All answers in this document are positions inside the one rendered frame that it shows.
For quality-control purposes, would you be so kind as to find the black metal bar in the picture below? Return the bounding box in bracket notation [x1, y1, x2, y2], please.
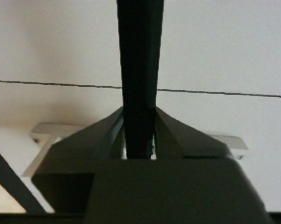
[116, 0, 164, 159]

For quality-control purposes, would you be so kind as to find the light grey wall panel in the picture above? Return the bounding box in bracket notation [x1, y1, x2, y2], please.
[0, 0, 281, 212]

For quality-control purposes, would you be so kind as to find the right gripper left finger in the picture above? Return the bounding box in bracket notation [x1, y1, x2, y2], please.
[42, 106, 125, 160]

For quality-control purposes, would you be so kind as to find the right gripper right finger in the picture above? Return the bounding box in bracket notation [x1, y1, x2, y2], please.
[153, 106, 236, 160]

